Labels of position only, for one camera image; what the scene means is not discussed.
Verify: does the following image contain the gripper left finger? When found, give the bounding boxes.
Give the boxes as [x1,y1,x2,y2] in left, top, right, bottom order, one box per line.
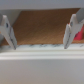
[0,14,18,51]

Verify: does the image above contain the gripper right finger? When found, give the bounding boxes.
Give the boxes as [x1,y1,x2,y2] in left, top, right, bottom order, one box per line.
[63,13,84,50]

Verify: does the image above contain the pink block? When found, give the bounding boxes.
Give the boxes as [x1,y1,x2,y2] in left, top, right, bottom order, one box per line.
[73,24,84,42]

